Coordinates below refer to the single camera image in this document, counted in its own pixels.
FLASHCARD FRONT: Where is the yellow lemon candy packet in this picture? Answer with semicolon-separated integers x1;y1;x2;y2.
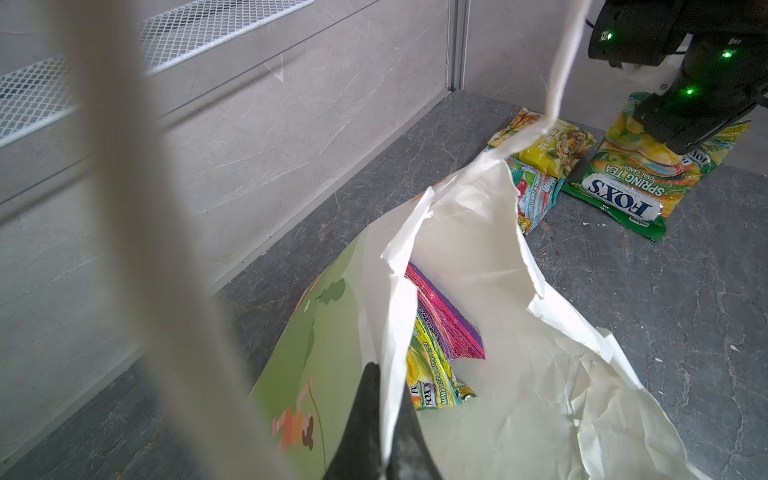
406;316;476;410

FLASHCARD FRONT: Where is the yellow green snack packet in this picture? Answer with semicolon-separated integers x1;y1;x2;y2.
488;108;596;179

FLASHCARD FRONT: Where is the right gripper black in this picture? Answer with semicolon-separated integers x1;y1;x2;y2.
633;35;767;155

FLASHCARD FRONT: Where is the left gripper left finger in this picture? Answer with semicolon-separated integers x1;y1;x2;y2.
324;363;382;480

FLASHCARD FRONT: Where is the white wire mesh basket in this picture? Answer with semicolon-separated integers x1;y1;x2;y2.
1;0;313;147

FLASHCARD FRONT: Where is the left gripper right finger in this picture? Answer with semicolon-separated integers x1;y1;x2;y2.
386;389;442;480

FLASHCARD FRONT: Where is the teal mint candy packet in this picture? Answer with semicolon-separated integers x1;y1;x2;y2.
507;158;565;235

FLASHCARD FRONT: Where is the green spring tea candy packet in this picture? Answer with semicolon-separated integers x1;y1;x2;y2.
562;92;751;242

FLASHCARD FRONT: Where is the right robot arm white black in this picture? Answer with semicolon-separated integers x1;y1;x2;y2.
588;1;767;154

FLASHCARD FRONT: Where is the magenta snack packet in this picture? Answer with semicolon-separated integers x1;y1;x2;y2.
405;263;486;360

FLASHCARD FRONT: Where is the white floral paper bag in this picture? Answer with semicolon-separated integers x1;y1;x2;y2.
50;1;701;479

